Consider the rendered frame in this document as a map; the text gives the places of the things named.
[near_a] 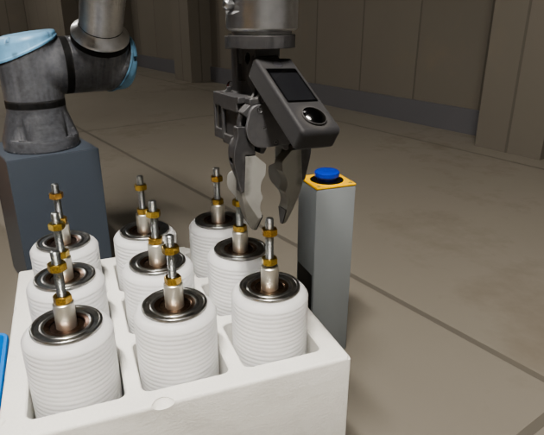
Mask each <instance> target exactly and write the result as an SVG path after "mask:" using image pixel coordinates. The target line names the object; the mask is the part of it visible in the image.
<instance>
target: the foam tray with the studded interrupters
mask: <svg viewBox="0 0 544 435"><path fill-rule="evenodd" d="M101 267H102V273H103V274H104V277H105V285H106V292H107V298H108V305H109V312H110V318H111V319H112V322H113V324H114V332H115V338H116V346H117V358H118V365H119V371H120V378H121V385H122V391H123V397H122V398H120V399H117V400H111V401H107V402H104V403H100V404H96V405H92V406H88V407H82V408H79V409H74V410H71V411H67V412H64V413H56V414H53V415H49V416H46V417H42V418H39V419H36V418H35V410H34V406H33V402H32V398H31V393H30V389H29V385H28V377H27V373H26V369H25V365H24V361H23V356H22V348H21V338H22V335H23V333H24V332H25V330H26V329H27V328H28V327H29V326H30V325H31V324H32V321H31V317H30V313H29V308H28V299H27V294H26V287H27V285H28V284H29V282H30V281H31V280H32V279H33V278H34V273H33V270H28V271H22V272H20V273H19V275H18V282H17V289H16V301H15V307H14V314H13V320H12V326H11V333H10V340H9V352H8V358H7V365H6V371H5V377H4V384H3V396H2V403H1V409H0V435H345V429H346V416H347V402H348V389H349V376H350V363H351V359H350V357H349V355H348V354H347V353H346V352H345V351H344V349H343V348H342V347H341V346H340V345H339V343H338V342H337V341H336V340H335V339H334V337H333V336H332V335H331V334H330V332H329V331H328V330H327V329H326V328H325V326H323V325H322V324H321V323H320V321H319V320H318V319H317V318H316V317H315V315H314V314H313V313H312V312H311V311H310V309H309V308H308V309H307V353H306V354H305V355H302V356H295V357H291V358H288V359H284V360H280V361H276V362H270V363H266V364H263V365H259V366H255V367H245V366H243V364H242V363H241V361H240V359H239V357H238V355H237V352H236V351H235V349H234V348H233V346H232V345H233V344H232V320H231V319H232V317H231V315H228V316H218V315H217V326H218V362H219V375H215V376H212V377H208V378H205V379H201V380H197V381H190V382H187V383H183V384H180V385H175V386H172V387H168V388H162V389H158V390H154V391H144V390H143V389H142V385H141V382H140V374H139V366H138V358H137V349H136V336H135V334H131V333H129V327H128V319H127V312H126V305H125V298H124V292H122V291H120V290H119V284H118V277H117V263H116V257H112V258H107V259H101Z"/></svg>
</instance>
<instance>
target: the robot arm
mask: <svg viewBox="0 0 544 435"><path fill-rule="evenodd" d="M125 3H126V0H79V19H77V20H76V21H74V22H73V24H72V25H71V28H70V35H63V36H57V33H56V32H55V30H54V29H52V28H47V29H39V30H31V31H25V32H20V33H14V34H9V35H3V36H0V81H1V86H2V91H3V100H4V104H5V110H6V116H5V121H4V127H3V137H2V142H3V150H4V151H5V152H7V153H11V154H49V153H55V152H60V151H64V150H68V149H71V148H75V147H77V146H78V145H79V144H80V141H79V132H78V131H77V129H76V127H75V125H74V123H73V120H72V118H71V117H70V115H69V113H68V111H67V108H66V100H65V94H70V93H81V92H93V91H115V90H121V89H125V88H128V87H129V86H130V85H131V84H132V83H133V81H134V79H135V76H136V70H137V61H136V57H137V51H136V44H135V43H134V41H133V39H132V38H131V37H130V35H129V32H128V31H127V29H126V28H125V27H124V26H123V20H124V11H125ZM222 6H223V8H224V9H225V20H226V28H227V29H228V30H229V31H231V34H229V35H228V36H225V49H231V79H232V81H228V83H227V85H226V89H225V90H224V91H214V92H213V108H214V129H215V136H217V137H219V138H221V139H223V142H225V143H228V144H229V147H228V156H229V162H230V165H231V169H232V171H230V172H229V173H228V175H227V186H228V188H229V190H230V191H231V192H232V193H233V195H234V196H235V197H236V198H237V200H238V201H239V205H240V207H241V210H242V213H243V215H244V218H245V220H246V222H247V223H248V225H249V226H250V228H251V229H252V230H257V228H258V226H259V224H260V222H261V220H262V218H263V215H262V213H261V202H262V200H263V196H262V193H261V184H262V181H263V178H264V176H265V174H266V164H265V163H264V162H263V161H261V160H260V159H259V158H258V157H256V156H255V154H256V152H258V153H260V154H264V152H265V150H266V148H269V147H274V146H275V163H273V164H271V165H269V178H270V180H271V182H272V183H273V184H274V185H275V186H276V188H277V189H278V190H279V192H280V194H281V202H280V205H279V206H278V208H279V217H280V223H281V224H285V223H286V222H287V221H288V218H289V216H290V214H291V212H292V210H293V208H294V205H295V203H296V200H297V198H298V197H299V194H300V190H301V186H302V182H303V180H304V179H305V178H306V174H307V167H308V163H309V160H310V155H311V148H325V147H331V146H332V145H333V143H334V142H335V140H336V138H337V136H338V134H339V131H340V128H339V126H338V125H337V124H336V122H335V121H334V119H333V118H332V116H331V115H330V113H329V112H328V110H327V109H326V107H325V106H324V105H323V104H322V103H321V101H320V100H319V98H318V97H317V95H316V94H315V92H314V91H313V89H312V88H311V86H310V85H309V84H308V83H307V81H306V80H305V79H304V77H303V76H302V74H301V73H300V71H299V70H298V68H297V67H296V66H295V64H294V62H293V61H292V60H291V59H280V58H279V57H280V49H282V48H292V47H295V34H292V31H295V30H296V29H297V28H298V0H224V1H223V2H222ZM230 82H232V86H229V83H230Z"/></svg>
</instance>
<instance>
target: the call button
mask: <svg viewBox="0 0 544 435"><path fill-rule="evenodd" d="M314 176H315V177H317V180H318V181H322V182H333V181H336V180H337V177H339V170H338V169H335V168H331V167H321V168H318V169H316V170H315V171H314Z"/></svg>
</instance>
